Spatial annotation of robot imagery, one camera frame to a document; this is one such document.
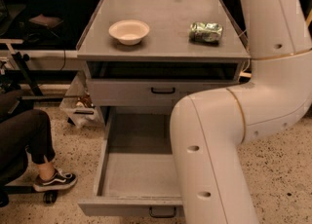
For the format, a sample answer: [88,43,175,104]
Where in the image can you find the white paper bowl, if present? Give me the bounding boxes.
[108,19,150,46]

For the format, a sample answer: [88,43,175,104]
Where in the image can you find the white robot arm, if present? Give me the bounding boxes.
[170,0,312,224]

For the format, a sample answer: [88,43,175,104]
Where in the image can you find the closed grey drawer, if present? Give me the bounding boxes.
[86,79,234,106]

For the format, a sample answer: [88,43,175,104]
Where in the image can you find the black tripod stand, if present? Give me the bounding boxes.
[0,39,43,96]

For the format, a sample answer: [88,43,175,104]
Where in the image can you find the black office chair base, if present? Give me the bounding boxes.
[0,186,58,207]

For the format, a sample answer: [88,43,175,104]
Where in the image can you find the dark box on shelf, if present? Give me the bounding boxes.
[28,15,63,29]

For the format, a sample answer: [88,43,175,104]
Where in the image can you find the grey cabinet with counter top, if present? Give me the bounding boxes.
[78,0,249,123]

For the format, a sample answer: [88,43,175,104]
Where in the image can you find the black drawer handle upper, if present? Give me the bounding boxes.
[150,87,176,94]

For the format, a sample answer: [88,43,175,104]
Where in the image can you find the seated person's leg dark trousers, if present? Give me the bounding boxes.
[0,89,57,187]

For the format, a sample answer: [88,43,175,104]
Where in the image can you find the open grey bottom drawer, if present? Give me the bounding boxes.
[78,107,184,217]

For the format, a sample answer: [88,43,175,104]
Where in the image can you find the black and white sneaker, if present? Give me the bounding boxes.
[33,169,77,192]

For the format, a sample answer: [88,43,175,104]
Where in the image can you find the clear plastic bin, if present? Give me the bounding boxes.
[59,71,100,128]

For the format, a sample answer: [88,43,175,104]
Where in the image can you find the black drawer handle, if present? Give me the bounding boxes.
[149,206,176,219]
[150,87,176,94]

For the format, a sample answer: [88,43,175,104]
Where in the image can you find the black drawer handle lower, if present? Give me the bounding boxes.
[149,206,176,219]

